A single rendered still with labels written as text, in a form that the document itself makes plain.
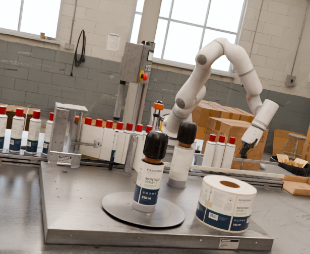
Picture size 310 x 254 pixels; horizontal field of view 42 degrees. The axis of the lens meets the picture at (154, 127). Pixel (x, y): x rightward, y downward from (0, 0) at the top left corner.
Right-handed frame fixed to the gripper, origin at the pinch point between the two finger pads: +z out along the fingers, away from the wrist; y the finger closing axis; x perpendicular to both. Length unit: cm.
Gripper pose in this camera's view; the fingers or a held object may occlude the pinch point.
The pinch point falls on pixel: (243, 151)
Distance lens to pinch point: 231.8
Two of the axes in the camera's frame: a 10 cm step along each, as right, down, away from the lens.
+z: -5.0, 8.6, 0.4
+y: 3.0, 2.1, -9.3
